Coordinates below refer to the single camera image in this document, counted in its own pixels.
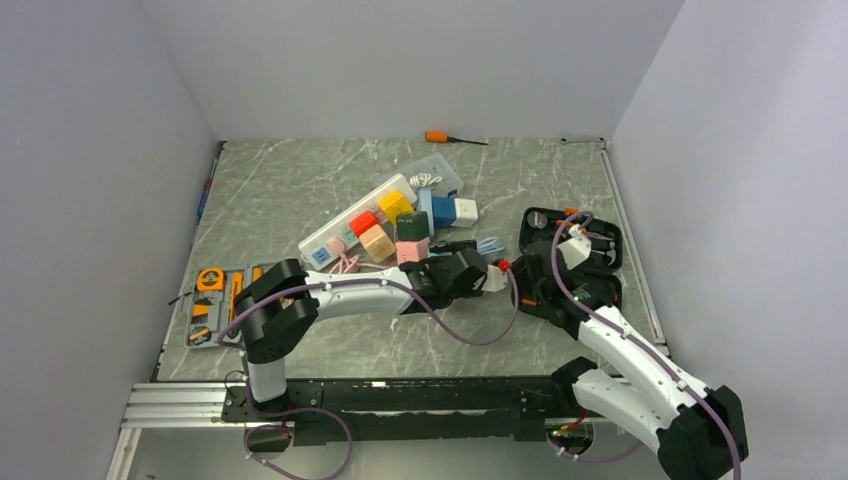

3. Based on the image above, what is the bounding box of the pink cube socket adapter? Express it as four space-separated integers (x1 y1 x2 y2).
395 238 429 264

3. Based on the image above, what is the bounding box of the blue cube socket adapter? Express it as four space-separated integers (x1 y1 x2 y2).
431 196 457 230

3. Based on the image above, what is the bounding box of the white cube socket adapter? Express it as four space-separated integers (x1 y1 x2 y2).
452 198 479 228

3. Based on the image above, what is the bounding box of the dark green cube adapter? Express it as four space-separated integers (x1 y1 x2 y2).
395 211 431 242

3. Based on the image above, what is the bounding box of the beige cube socket adapter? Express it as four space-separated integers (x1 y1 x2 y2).
359 225 396 263

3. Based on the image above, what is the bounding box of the light blue power strip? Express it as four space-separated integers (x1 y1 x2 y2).
417 187 435 237

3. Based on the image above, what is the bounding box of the yellow cube socket adapter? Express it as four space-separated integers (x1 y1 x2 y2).
377 189 416 227

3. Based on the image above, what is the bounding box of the red cube socket adapter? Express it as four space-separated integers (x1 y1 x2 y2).
349 211 380 238

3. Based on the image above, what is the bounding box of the pink cable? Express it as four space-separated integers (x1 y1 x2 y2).
327 254 392 276

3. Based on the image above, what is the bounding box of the white power strip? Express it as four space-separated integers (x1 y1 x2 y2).
298 174 417 270

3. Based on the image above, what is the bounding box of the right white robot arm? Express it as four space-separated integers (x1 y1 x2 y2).
514 241 749 479

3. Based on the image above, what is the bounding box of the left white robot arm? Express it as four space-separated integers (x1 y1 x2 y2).
233 248 489 420

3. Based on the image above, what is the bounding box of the black tool case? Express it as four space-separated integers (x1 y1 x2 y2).
513 207 623 315

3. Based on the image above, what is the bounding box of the clear plastic organizer box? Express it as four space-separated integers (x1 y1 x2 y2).
398 153 464 198

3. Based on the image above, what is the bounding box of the orange tape measure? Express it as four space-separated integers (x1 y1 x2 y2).
195 267 226 293

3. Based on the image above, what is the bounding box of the grey tool tray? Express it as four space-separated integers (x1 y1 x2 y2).
181 262 272 349

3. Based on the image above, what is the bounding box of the blue red pen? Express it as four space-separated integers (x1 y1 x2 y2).
196 159 218 220

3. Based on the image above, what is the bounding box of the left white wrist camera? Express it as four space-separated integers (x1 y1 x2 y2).
481 259 512 293

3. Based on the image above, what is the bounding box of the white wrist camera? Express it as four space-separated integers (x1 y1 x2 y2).
481 259 512 293
557 225 592 270

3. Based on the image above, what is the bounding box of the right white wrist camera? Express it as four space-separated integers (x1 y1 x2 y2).
557 225 592 270

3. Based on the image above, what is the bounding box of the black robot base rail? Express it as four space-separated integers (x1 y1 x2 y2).
221 376 590 446

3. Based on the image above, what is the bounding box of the orange handled screwdriver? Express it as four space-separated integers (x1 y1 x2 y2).
425 131 488 146

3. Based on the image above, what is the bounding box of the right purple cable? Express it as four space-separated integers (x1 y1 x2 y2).
549 210 745 480

